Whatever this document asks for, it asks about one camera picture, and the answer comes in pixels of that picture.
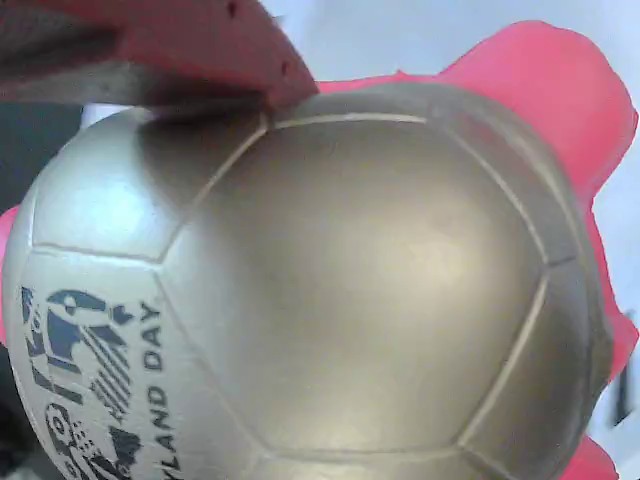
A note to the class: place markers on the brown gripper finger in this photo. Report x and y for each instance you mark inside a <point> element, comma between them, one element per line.
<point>175,40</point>

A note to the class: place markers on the pink turtle toy gold shell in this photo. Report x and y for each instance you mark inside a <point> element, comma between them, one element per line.
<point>375,275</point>

